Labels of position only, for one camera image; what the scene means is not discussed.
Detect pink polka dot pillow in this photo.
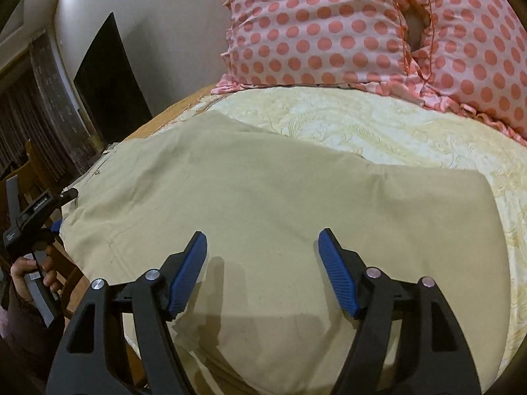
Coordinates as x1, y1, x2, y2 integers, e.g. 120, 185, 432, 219
405, 0, 527, 146
210, 0, 431, 110

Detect beige pants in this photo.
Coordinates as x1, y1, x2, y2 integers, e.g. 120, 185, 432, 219
58, 112, 512, 393

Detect cream patterned bed sheet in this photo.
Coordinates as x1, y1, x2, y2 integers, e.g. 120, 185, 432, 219
124, 86, 527, 395

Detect person's left hand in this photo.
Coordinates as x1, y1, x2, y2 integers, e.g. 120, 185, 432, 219
10, 245, 62, 303

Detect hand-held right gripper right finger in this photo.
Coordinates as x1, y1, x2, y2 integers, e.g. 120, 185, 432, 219
317, 228, 482, 395

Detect dark patterned curtain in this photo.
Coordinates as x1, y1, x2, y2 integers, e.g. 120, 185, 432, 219
0, 35, 101, 182

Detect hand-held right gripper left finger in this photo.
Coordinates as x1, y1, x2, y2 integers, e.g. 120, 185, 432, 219
46, 231, 208, 395

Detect person's left forearm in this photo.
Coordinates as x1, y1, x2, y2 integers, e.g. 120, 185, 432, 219
0, 284, 67, 379

